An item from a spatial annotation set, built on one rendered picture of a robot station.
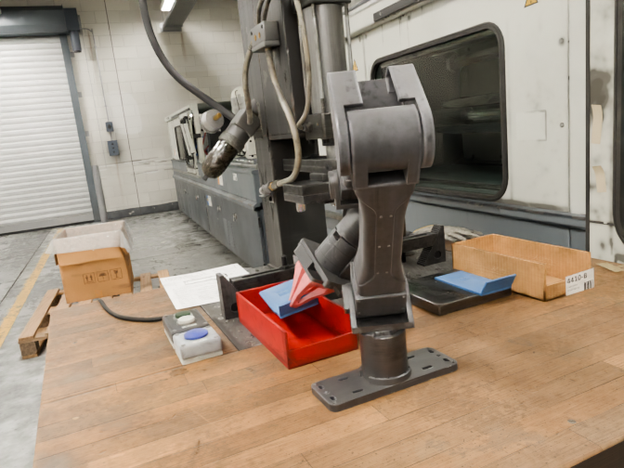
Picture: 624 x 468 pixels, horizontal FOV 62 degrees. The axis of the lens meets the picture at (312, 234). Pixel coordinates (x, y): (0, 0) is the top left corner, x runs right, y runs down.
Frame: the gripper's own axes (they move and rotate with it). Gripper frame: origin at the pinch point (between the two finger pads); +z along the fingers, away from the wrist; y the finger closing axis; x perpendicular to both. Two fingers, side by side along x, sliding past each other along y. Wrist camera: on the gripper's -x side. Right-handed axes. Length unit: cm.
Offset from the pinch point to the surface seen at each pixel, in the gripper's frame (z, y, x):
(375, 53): -37, 121, -81
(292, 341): 5.5, -3.2, -2.4
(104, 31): 219, 917, -220
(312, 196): -10.0, 21.1, -8.2
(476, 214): -20, 39, -85
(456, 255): -16.1, 8.4, -41.0
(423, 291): -9.9, -0.2, -26.7
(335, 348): -0.8, -10.1, -2.7
